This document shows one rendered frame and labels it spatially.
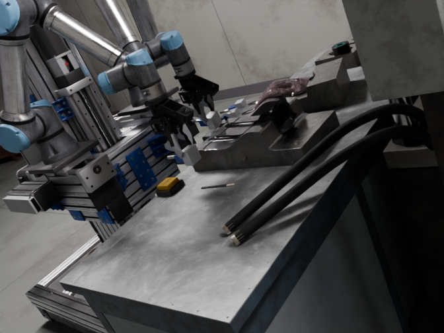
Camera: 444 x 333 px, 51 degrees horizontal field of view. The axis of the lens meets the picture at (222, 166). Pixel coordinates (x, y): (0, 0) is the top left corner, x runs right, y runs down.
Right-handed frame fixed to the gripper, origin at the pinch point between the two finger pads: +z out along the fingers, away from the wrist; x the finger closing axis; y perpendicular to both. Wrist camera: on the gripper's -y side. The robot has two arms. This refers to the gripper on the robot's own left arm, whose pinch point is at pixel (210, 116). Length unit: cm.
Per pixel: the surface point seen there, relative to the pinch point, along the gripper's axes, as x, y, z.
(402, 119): 8, -76, -3
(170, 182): 32.2, 0.8, 6.5
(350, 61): -66, -31, 16
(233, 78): -290, 222, 142
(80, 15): -320, 469, 34
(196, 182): 27.5, -6.7, 10.0
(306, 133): 8.9, -45.4, 1.4
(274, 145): 16.0, -36.8, 1.0
